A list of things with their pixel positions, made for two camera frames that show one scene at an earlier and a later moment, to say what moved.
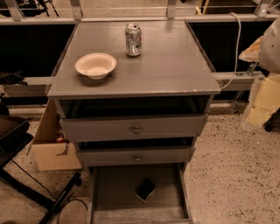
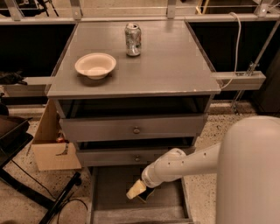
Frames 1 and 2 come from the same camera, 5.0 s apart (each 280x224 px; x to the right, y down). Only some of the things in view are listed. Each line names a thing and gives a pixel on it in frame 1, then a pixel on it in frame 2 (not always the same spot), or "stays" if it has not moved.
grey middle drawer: (136, 157) stays
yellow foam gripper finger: (253, 52) → (138, 187)
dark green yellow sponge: (145, 188) stays
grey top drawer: (170, 128) stays
